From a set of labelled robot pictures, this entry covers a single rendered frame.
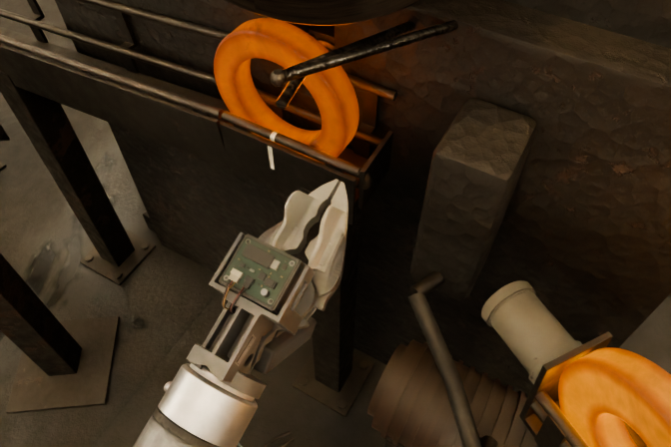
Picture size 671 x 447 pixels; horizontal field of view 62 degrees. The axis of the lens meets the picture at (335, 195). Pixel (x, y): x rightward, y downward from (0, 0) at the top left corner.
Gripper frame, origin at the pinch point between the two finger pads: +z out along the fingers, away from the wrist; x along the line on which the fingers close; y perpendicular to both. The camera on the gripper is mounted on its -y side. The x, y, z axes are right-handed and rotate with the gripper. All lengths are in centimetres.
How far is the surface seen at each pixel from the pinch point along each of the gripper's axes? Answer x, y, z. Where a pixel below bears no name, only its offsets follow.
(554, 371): -24.8, -2.6, -5.8
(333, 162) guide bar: 4.2, -5.6, 5.2
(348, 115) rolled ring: 3.4, -0.8, 9.1
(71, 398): 50, -63, -45
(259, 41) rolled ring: 13.9, 5.3, 10.4
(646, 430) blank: -31.4, 2.8, -7.7
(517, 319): -20.6, -5.6, -2.3
